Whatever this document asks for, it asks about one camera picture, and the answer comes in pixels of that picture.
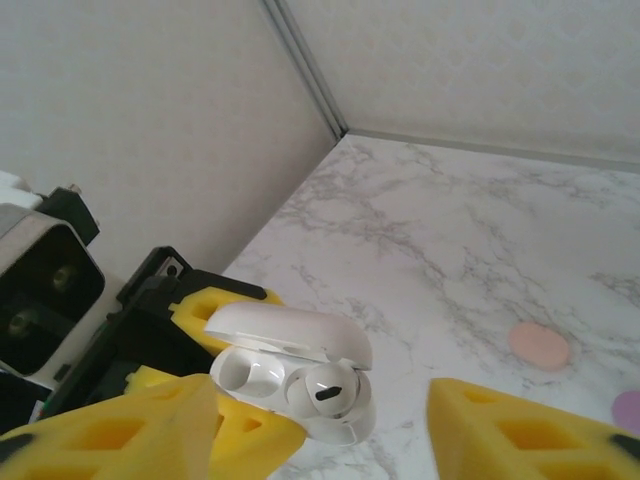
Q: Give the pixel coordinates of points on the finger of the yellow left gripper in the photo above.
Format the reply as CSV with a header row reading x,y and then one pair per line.
x,y
192,310
260,435

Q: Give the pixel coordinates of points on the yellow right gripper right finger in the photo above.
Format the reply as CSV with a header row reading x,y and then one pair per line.
x,y
450,425

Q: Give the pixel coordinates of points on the white earbud charging case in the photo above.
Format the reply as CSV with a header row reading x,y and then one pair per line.
x,y
280,325

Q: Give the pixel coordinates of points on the aluminium corner post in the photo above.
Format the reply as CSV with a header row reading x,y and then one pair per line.
x,y
310,65

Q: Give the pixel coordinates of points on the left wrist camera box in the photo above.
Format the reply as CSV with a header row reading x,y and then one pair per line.
x,y
45,280

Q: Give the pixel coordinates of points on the white earbud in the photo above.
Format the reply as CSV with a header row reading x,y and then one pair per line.
x,y
325,380

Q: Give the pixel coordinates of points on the purple earbud charging case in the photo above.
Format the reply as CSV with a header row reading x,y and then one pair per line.
x,y
629,407

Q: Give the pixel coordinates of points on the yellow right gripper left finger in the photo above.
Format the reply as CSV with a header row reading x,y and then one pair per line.
x,y
165,400

